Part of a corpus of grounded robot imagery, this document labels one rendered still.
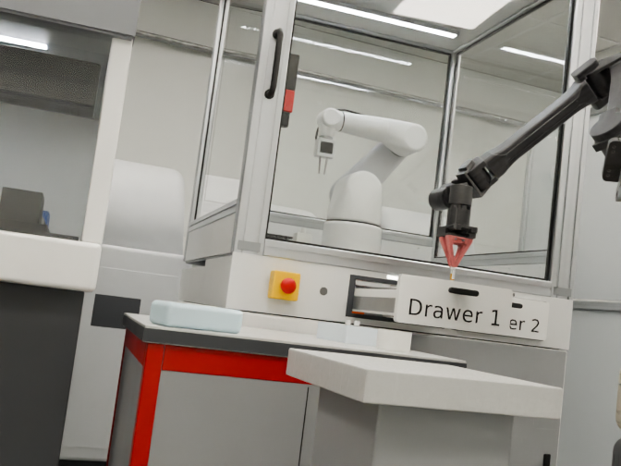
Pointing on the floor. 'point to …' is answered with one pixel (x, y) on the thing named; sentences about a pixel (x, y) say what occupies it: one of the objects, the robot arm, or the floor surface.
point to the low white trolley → (219, 396)
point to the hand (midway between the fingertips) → (453, 263)
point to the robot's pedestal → (415, 410)
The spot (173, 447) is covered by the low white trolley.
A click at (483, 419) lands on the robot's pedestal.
